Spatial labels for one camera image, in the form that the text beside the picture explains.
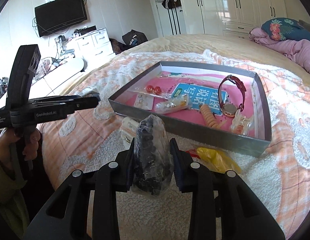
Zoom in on pink purple duvet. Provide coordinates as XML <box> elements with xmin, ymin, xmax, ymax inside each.
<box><xmin>249</xmin><ymin>28</ymin><xmax>310</xmax><ymax>74</ymax></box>

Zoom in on red ball earrings bag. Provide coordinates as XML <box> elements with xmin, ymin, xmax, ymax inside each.
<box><xmin>129</xmin><ymin>85</ymin><xmax>172</xmax><ymax>100</ymax></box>

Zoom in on white drawer dresser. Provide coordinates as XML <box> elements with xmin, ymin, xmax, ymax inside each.
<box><xmin>68</xmin><ymin>28</ymin><xmax>114</xmax><ymax>61</ymax></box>

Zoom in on gold bow earrings card bag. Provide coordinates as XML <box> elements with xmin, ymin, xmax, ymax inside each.
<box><xmin>133</xmin><ymin>93</ymin><xmax>154</xmax><ymax>111</ymax></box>

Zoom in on small gold jewelry clear bag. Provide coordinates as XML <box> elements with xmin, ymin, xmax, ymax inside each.
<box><xmin>154</xmin><ymin>94</ymin><xmax>192</xmax><ymax>114</ymax></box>

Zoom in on orange spiral hair tie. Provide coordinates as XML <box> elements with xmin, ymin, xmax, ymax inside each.
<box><xmin>199</xmin><ymin>103</ymin><xmax>228</xmax><ymax>129</ymax></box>

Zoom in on person's left hand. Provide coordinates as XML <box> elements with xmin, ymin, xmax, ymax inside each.
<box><xmin>0</xmin><ymin>127</ymin><xmax>42</xmax><ymax>172</ymax></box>

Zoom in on dark red strap wristwatch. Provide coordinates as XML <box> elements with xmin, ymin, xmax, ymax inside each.
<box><xmin>218</xmin><ymin>75</ymin><xmax>247</xmax><ymax>118</ymax></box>

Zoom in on black beads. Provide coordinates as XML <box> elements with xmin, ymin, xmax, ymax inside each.
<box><xmin>133</xmin><ymin>114</ymin><xmax>174</xmax><ymax>198</ymax></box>

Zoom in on black wall television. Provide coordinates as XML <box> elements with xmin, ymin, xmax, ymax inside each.
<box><xmin>34</xmin><ymin>0</ymin><xmax>87</xmax><ymax>37</ymax></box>

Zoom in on pearl clear hair clip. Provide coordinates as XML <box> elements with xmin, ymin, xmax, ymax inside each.
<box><xmin>229</xmin><ymin>109</ymin><xmax>254</xmax><ymax>135</ymax></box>

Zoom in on teal floral pillow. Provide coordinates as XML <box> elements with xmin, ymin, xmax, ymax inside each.
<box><xmin>261</xmin><ymin>17</ymin><xmax>310</xmax><ymax>41</ymax></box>

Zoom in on white wardrobe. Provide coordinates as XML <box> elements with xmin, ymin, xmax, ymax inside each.
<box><xmin>181</xmin><ymin>0</ymin><xmax>287</xmax><ymax>38</ymax></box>

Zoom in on black bag on floor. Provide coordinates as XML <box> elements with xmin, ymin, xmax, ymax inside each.
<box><xmin>122</xmin><ymin>29</ymin><xmax>148</xmax><ymax>47</ymax></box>

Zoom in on grey cardboard tray box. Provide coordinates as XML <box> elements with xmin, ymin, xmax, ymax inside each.
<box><xmin>108</xmin><ymin>61</ymin><xmax>272</xmax><ymax>157</ymax></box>

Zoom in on white door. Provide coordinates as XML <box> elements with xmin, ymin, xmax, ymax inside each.
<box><xmin>150</xmin><ymin>0</ymin><xmax>186</xmax><ymax>37</ymax></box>

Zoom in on yellow bangles in bag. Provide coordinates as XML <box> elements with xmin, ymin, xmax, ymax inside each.
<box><xmin>187</xmin><ymin>147</ymin><xmax>242</xmax><ymax>174</ymax></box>

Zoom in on beige bed cover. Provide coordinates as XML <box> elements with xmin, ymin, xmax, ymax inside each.
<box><xmin>61</xmin><ymin>34</ymin><xmax>310</xmax><ymax>103</ymax></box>

